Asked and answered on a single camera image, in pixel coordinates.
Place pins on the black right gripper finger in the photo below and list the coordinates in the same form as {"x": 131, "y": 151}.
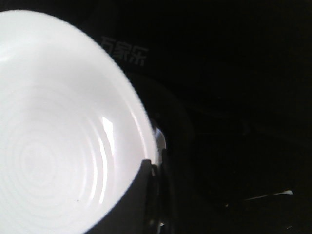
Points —
{"x": 137, "y": 210}

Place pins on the white round plate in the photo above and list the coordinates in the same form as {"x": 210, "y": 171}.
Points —
{"x": 73, "y": 131}

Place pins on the black glass gas cooktop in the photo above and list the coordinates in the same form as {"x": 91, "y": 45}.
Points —
{"x": 229, "y": 85}

